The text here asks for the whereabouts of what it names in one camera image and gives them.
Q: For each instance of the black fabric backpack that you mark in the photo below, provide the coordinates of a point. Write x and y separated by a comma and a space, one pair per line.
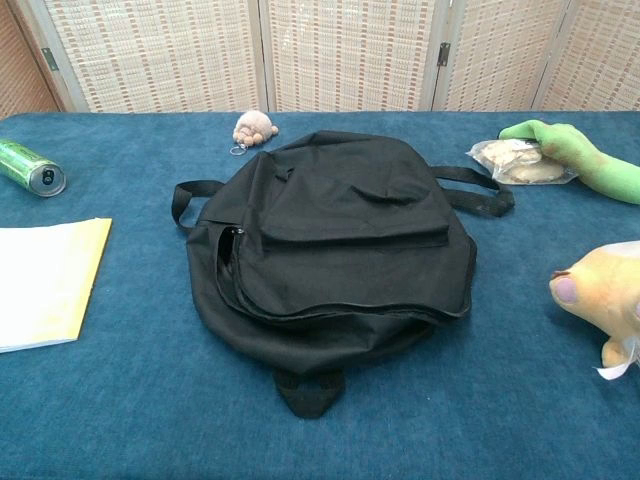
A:
350, 250

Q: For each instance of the white and yellow book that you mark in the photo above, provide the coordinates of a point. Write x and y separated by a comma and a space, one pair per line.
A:
45, 285

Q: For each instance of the clear bag of biscuits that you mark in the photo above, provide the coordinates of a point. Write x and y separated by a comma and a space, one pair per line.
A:
510, 161

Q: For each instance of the black metal screen hinge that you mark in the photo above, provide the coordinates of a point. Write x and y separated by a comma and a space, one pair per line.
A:
47, 56
443, 54

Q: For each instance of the woven folding screen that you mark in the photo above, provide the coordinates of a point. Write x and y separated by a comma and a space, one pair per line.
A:
160, 50

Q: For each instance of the yellow plush animal toy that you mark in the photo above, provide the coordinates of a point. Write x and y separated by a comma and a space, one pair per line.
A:
605, 295

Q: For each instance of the green plush toy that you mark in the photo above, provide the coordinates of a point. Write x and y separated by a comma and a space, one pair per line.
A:
610, 175

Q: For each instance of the green drink can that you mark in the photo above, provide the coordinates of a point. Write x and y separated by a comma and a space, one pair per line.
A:
25, 165

